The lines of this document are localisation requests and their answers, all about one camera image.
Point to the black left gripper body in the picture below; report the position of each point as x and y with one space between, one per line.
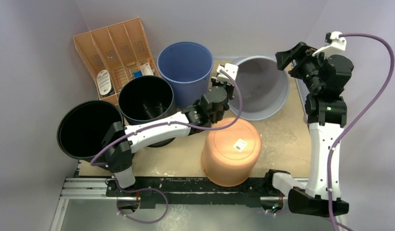
229 88

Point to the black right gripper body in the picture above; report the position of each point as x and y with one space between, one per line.
297 62

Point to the grey plastic bucket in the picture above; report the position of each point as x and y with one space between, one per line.
264 88

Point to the blue plastic bucket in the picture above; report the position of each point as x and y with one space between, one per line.
186 66

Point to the orange plastic bucket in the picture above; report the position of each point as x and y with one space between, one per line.
229 155

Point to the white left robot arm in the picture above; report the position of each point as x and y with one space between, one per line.
120 143

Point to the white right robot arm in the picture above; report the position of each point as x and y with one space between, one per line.
325 73

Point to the small black plastic bucket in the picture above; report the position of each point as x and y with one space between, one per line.
146 99

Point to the white red card packet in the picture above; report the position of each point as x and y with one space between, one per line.
146 70

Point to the small blue box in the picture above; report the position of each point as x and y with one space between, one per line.
137 74

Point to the orange slotted organizer rack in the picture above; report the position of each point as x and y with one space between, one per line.
121 49

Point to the white oval label tin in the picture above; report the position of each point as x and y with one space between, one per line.
104 83

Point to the large black plastic bucket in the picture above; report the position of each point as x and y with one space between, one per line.
82 129

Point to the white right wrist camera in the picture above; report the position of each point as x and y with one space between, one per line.
335 45

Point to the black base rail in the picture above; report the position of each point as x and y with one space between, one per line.
152 191

